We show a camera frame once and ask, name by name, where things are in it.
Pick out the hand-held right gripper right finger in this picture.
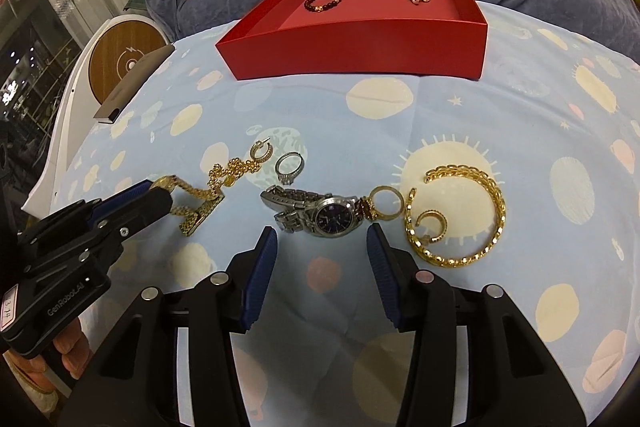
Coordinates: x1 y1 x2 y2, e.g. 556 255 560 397
366 223 586 427

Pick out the silver ring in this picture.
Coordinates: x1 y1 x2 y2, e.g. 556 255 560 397
275 152 305 184

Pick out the gold chain bracelet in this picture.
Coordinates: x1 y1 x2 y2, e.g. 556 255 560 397
150 156 261 238

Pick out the gold chain link bangle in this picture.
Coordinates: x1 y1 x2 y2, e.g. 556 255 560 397
404 165 507 268

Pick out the chunky gold hoop earring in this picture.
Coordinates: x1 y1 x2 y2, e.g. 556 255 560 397
416 209 448 244

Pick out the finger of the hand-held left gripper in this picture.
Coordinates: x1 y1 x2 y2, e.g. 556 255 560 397
90 179 153 228
100 188 173 253

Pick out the person's left hand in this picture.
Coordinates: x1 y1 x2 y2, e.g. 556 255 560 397
5 317 92 395

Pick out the thin gold hoop earring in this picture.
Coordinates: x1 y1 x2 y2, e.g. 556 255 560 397
249 137 274 164

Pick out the red cardboard box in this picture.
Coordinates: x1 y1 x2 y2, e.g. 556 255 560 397
215 0 489 81

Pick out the white side table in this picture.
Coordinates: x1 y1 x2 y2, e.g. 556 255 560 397
22 14 174 219

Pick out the silver wristwatch with dark dial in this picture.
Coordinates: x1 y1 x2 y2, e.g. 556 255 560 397
260 186 373 238

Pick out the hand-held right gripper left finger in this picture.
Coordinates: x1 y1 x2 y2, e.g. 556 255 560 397
60 227 278 427

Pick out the light blue planet print sheet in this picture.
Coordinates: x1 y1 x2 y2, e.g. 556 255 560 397
50 2 640 427

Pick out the round gold ring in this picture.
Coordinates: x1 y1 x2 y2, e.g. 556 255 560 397
370 185 404 223

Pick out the round wooden charging pad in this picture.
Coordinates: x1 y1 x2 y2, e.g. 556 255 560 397
88 23 169 106

